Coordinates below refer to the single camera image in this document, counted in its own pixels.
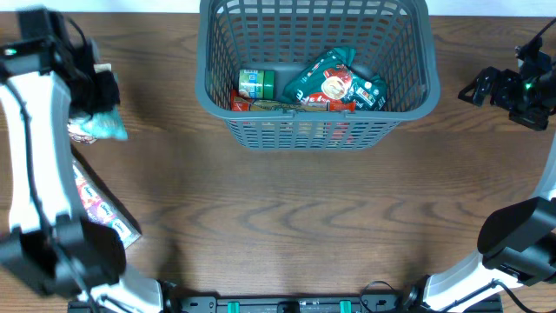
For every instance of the mint toilet tissue wipes pack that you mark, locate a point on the mint toilet tissue wipes pack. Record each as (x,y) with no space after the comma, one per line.
(105,125)

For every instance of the green red coffee sachet bag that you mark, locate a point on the green red coffee sachet bag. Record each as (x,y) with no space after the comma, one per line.
(329,79)

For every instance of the blue Kleenex tissue multipack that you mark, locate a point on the blue Kleenex tissue multipack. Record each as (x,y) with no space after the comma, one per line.
(100,209)

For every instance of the green lidded spice jar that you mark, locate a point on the green lidded spice jar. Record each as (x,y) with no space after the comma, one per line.
(256,84)

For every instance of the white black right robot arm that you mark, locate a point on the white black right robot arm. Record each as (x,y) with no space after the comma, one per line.
(516,244)

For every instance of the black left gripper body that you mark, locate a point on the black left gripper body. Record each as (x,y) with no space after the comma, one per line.
(102,92)

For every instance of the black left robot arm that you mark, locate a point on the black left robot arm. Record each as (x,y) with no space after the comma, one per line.
(53,247)

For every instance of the grey plastic slotted basket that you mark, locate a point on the grey plastic slotted basket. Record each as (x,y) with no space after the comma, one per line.
(392,38)

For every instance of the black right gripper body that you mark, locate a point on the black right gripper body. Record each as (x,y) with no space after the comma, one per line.
(495,87)

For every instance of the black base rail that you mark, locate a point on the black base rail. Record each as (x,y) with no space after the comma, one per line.
(385,302)

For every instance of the orange spaghetti packet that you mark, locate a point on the orange spaghetti packet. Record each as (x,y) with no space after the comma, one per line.
(242,104)

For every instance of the beige mushroom snack pouch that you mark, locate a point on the beige mushroom snack pouch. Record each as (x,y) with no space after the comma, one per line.
(93,112)

